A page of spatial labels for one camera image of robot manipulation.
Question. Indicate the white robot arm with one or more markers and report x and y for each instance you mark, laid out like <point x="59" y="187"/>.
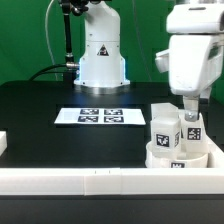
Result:
<point x="197" y="18"/>

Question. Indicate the white U-shaped fence wall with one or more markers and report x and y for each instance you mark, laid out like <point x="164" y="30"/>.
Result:
<point x="31" y="181"/>

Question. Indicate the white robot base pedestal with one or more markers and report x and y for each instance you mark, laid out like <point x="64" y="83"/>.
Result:
<point x="102" y="65"/>

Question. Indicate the white round stool seat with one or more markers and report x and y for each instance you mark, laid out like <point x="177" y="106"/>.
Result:
<point x="184" y="160"/>

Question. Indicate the white sheet with markers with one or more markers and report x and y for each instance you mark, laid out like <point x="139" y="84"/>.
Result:
<point x="100" y="116"/>

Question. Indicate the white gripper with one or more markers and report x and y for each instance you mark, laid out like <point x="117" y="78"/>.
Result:
<point x="195" y="63"/>

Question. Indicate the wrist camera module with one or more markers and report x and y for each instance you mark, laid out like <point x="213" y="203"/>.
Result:
<point x="162" y="61"/>

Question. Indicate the black camera stand pole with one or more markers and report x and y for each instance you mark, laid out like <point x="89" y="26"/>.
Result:
<point x="77" y="7"/>

